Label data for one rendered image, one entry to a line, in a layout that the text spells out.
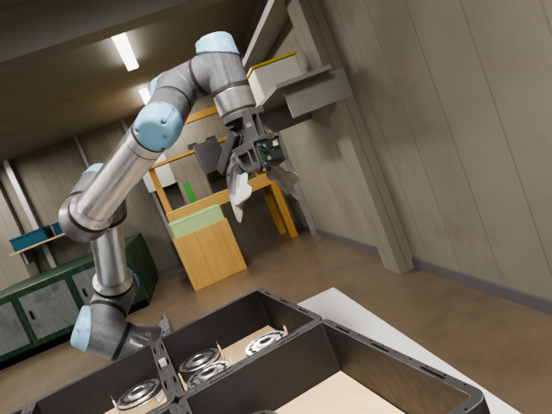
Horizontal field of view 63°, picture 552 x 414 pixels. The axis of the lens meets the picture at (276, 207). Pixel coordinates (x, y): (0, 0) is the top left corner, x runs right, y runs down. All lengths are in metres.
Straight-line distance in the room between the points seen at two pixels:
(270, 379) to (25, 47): 3.12
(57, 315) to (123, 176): 5.70
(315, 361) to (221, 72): 0.56
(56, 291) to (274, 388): 5.75
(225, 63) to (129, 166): 0.26
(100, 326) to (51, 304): 5.16
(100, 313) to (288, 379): 0.71
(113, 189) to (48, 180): 7.69
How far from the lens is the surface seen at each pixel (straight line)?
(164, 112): 0.81
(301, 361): 0.87
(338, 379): 0.88
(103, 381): 1.22
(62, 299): 6.50
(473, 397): 0.56
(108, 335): 1.40
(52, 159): 8.62
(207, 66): 0.89
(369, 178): 3.57
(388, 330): 1.29
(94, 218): 1.02
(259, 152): 0.83
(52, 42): 3.60
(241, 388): 0.84
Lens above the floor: 1.25
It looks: 6 degrees down
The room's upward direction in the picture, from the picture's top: 22 degrees counter-clockwise
